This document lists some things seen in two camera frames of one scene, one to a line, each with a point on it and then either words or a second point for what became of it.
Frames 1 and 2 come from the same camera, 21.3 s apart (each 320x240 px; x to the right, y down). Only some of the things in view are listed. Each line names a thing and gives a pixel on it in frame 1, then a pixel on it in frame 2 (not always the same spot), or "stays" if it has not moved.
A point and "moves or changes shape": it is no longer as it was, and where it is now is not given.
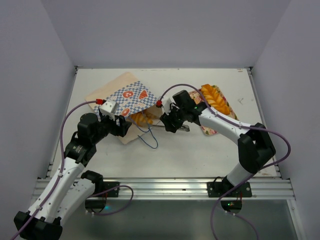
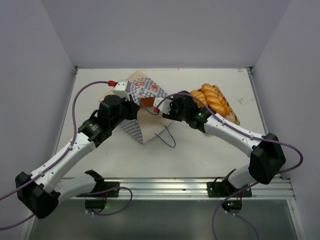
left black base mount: (96, 202) stays
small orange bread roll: (141, 119) -> (200, 96)
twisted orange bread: (214, 99) stays
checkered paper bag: (128, 95) moves or changes shape
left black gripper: (124, 125) -> (133, 107)
